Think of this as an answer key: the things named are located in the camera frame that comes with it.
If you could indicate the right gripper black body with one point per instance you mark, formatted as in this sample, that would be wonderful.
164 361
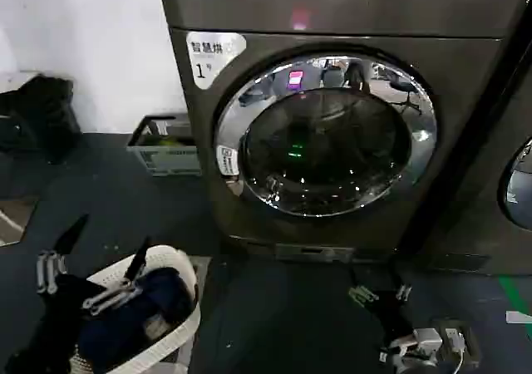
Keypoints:
392 313

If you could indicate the grey plastic crate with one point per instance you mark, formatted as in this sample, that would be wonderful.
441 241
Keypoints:
166 162

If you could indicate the grey dryer with number sticker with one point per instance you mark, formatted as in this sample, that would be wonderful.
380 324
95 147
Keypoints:
332 12

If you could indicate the round glass dryer door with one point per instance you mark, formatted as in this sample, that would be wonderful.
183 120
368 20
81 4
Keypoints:
332 149

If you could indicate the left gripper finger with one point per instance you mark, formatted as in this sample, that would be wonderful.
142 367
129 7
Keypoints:
65 241
134 264

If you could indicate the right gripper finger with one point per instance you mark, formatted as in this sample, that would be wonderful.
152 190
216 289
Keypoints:
362 294
404 293

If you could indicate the small white door sticker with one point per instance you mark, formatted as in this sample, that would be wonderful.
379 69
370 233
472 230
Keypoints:
228 161

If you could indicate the dark blue clothes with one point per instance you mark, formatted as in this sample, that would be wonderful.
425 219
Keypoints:
162 299

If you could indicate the white number sticker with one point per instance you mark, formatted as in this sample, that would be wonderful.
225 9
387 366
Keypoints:
203 64

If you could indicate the white perforated laundry basket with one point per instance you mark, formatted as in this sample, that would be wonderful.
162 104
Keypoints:
166 255

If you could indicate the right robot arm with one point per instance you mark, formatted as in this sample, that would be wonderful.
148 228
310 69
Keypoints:
432 342

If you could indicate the grey dryer without sticker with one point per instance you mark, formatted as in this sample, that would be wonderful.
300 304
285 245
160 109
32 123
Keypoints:
511 79

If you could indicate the black bag pile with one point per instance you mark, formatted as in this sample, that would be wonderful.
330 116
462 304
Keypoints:
41 116

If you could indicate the white floor label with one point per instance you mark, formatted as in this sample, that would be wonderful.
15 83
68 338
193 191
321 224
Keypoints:
519 316

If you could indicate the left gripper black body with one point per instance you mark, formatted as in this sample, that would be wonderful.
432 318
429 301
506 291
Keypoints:
58 316

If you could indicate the round door of plain dryer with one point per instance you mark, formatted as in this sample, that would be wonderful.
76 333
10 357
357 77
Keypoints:
519 187

